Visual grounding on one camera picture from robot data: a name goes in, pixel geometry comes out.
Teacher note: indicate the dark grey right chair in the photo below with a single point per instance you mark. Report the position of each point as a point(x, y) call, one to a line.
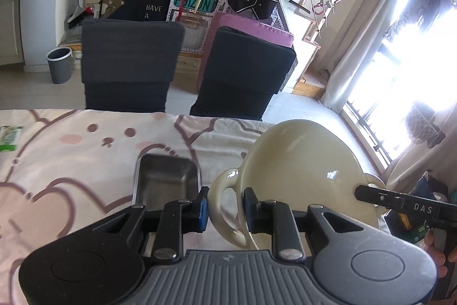
point(241, 75)

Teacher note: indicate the square steel tray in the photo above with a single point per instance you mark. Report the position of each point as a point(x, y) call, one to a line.
point(160, 179)

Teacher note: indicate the black letter board sign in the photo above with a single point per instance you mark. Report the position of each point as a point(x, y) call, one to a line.
point(136, 10)

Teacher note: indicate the green snack packet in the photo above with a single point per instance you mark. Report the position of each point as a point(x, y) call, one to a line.
point(9, 137)

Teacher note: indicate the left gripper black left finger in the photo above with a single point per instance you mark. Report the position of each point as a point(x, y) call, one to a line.
point(178, 218)

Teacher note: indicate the person's right hand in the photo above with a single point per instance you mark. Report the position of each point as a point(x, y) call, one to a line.
point(440, 259)

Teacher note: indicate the dark grey left chair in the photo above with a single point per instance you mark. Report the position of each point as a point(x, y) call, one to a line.
point(128, 66)

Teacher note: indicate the cream ceramic handled bowl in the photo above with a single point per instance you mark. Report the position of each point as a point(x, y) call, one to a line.
point(297, 162)

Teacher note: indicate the bear print tablecloth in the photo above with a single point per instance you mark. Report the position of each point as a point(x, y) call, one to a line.
point(72, 168)

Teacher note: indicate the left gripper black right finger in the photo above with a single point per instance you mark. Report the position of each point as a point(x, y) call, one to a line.
point(275, 219)

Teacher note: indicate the pink cushion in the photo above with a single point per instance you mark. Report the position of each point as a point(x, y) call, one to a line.
point(249, 26)

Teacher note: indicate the dark grey chair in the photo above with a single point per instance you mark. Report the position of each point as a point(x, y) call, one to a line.
point(128, 66)
point(241, 75)

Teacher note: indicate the grey waste bin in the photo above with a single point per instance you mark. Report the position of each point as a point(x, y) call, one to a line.
point(60, 62)

